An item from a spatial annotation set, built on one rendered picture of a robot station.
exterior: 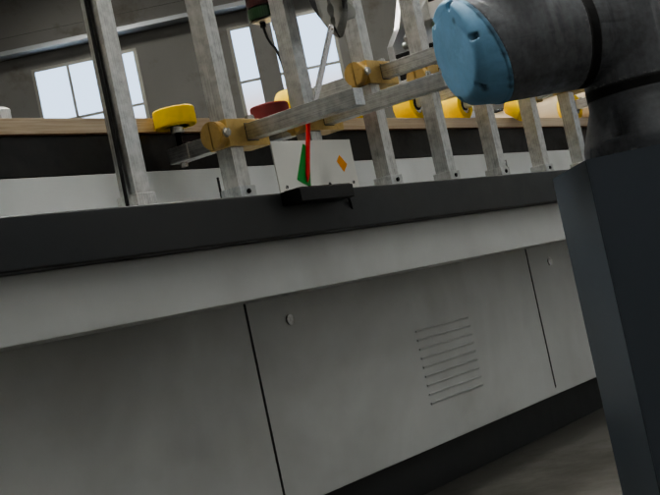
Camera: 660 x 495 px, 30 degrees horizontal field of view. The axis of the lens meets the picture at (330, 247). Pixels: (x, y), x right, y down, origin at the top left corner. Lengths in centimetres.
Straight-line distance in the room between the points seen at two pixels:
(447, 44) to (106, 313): 66
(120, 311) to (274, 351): 65
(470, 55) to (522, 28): 8
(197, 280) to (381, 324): 85
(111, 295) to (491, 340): 154
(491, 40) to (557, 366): 204
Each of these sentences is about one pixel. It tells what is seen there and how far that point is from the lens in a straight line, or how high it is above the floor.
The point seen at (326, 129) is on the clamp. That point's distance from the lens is 243.
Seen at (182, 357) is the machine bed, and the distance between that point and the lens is 232.
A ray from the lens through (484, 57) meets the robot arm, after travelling 164.
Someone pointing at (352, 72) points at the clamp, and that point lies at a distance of 261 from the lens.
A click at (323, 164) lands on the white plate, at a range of 239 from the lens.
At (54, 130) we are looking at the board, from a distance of 219.
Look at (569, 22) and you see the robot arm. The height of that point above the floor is 79.
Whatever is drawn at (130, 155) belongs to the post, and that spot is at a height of 78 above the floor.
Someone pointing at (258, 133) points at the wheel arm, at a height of 81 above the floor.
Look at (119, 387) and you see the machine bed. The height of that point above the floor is 42.
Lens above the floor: 49
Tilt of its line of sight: 3 degrees up
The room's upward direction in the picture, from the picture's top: 12 degrees counter-clockwise
